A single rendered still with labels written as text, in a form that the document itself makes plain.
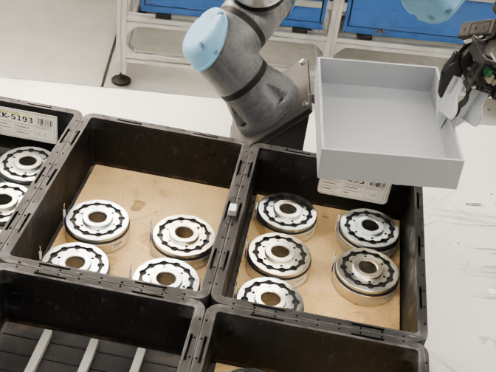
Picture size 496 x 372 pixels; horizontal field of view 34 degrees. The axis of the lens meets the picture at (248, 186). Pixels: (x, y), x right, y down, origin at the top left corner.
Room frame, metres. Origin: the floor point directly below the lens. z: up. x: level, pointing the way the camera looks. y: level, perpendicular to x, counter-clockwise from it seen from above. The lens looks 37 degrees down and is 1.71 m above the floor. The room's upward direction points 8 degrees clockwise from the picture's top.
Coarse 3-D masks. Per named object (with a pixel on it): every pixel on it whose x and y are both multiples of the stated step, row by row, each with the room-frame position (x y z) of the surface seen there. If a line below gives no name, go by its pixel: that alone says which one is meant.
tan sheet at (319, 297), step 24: (336, 216) 1.11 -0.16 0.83; (312, 240) 1.04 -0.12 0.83; (336, 240) 1.05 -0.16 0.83; (240, 264) 0.96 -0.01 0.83; (312, 264) 0.98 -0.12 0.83; (312, 288) 0.92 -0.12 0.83; (312, 312) 0.87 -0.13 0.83; (336, 312) 0.88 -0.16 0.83; (360, 312) 0.89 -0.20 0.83; (384, 312) 0.89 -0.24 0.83
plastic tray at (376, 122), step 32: (320, 64) 1.19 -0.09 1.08; (352, 64) 1.20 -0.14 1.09; (384, 64) 1.20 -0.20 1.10; (320, 96) 1.07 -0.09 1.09; (352, 96) 1.16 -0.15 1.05; (384, 96) 1.17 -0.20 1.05; (416, 96) 1.18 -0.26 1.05; (320, 128) 0.98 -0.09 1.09; (352, 128) 1.06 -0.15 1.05; (384, 128) 1.07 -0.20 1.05; (416, 128) 1.08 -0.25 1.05; (448, 128) 1.04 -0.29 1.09; (320, 160) 0.93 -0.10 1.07; (352, 160) 0.93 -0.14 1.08; (384, 160) 0.93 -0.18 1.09; (416, 160) 0.93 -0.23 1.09; (448, 160) 0.94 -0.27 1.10
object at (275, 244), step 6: (270, 246) 0.97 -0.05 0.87; (276, 246) 0.97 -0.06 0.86; (282, 246) 0.97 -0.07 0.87; (288, 246) 0.97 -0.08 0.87; (264, 252) 0.96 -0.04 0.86; (270, 252) 0.95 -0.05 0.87; (288, 252) 0.97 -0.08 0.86; (294, 252) 0.96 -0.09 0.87; (270, 258) 0.94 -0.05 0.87; (276, 258) 0.94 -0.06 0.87; (282, 258) 0.94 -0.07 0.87; (288, 258) 0.94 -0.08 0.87
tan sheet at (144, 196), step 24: (96, 168) 1.15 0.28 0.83; (96, 192) 1.09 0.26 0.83; (120, 192) 1.10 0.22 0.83; (144, 192) 1.11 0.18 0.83; (168, 192) 1.12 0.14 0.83; (192, 192) 1.13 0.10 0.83; (216, 192) 1.14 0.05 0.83; (144, 216) 1.04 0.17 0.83; (168, 216) 1.05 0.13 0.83; (216, 216) 1.07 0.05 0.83; (144, 240) 0.98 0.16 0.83; (120, 264) 0.92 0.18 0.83
